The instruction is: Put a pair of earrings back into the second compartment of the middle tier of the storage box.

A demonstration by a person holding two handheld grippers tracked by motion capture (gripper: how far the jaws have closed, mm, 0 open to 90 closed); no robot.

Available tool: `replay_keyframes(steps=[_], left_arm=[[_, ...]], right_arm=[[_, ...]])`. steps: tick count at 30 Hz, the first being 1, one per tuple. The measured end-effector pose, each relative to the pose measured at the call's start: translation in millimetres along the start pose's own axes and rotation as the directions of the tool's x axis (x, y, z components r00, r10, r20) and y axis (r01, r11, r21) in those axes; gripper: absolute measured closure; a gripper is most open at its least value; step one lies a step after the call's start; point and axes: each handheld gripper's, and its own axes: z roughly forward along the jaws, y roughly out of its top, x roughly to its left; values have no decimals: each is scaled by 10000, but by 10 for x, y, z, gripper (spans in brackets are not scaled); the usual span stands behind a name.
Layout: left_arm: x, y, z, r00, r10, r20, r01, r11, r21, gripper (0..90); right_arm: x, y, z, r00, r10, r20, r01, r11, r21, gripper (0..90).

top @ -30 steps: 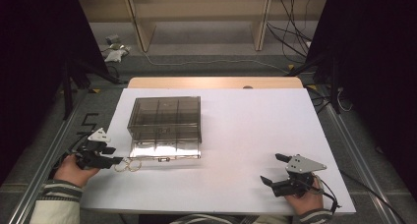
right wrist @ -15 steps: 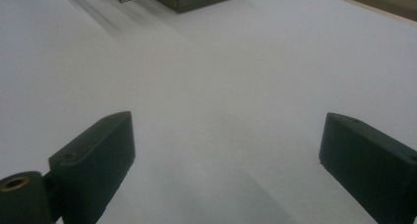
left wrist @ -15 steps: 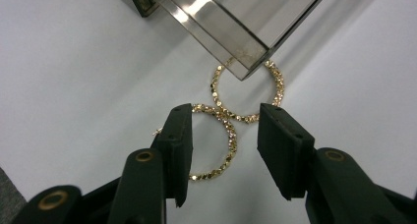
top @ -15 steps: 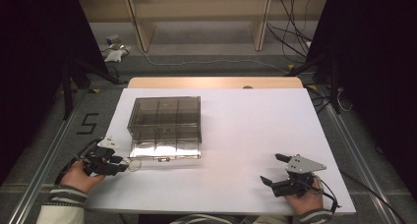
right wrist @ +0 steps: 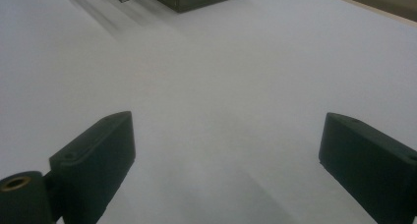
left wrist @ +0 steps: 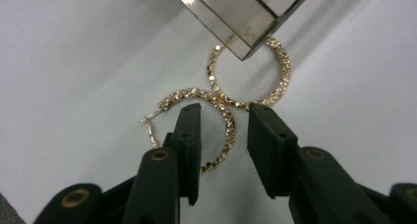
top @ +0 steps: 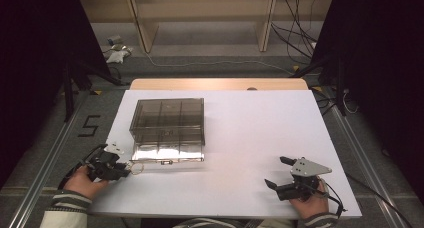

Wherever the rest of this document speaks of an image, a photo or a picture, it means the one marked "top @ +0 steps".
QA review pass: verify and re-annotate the hand-held gripper black cable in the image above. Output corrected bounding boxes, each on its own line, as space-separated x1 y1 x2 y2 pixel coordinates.
57 143 108 190
319 177 348 220

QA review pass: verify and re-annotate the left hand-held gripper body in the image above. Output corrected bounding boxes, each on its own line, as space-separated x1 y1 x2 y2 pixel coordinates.
84 142 125 183

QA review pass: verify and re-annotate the long black cable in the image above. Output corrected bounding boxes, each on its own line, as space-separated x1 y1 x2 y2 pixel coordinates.
344 172 414 228

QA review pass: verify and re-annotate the black curtain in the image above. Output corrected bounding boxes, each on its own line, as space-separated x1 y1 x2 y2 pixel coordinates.
310 0 424 206
0 0 112 189

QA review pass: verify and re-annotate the wooden table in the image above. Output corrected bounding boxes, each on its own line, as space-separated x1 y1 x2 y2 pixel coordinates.
129 77 309 91

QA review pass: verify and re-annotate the black metal stand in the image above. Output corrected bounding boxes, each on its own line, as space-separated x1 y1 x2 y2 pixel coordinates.
289 53 348 117
61 58 130 123

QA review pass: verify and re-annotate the aluminium floor rail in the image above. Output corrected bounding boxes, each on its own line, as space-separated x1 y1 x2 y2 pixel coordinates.
328 104 403 228
7 90 92 228

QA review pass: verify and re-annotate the bundle of black cables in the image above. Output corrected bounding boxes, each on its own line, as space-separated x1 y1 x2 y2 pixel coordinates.
270 0 318 66

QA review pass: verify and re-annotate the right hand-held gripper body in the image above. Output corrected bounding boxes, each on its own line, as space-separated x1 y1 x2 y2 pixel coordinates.
274 157 333 202

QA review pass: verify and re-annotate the white board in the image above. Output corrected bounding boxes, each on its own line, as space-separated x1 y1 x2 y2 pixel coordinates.
87 89 363 220

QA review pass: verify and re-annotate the person's left hand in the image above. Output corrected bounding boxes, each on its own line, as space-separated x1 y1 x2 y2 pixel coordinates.
63 164 110 201

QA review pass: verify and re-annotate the right hand-held gripper black cable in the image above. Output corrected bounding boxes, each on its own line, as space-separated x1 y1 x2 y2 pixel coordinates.
319 177 348 220

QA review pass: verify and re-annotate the smoky transparent drawer box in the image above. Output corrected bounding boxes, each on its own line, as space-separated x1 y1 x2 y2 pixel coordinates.
129 97 206 146

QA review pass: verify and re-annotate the person's right hand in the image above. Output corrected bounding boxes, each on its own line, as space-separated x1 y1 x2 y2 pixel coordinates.
288 180 330 220

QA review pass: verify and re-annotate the left hand-held gripper black cable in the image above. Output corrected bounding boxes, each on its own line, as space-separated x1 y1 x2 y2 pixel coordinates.
57 143 108 190

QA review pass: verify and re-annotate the person's light clothing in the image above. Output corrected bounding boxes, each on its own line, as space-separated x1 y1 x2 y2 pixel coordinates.
173 217 301 228

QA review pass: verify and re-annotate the white cloth bag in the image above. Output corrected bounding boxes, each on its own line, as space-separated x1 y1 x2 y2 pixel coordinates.
105 47 134 64

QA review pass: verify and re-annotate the thin white looped cable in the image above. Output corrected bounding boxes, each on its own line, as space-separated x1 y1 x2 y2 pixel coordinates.
341 88 360 115

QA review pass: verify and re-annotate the thin gold ring bracelet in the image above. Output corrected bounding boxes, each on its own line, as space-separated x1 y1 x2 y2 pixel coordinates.
128 161 145 176

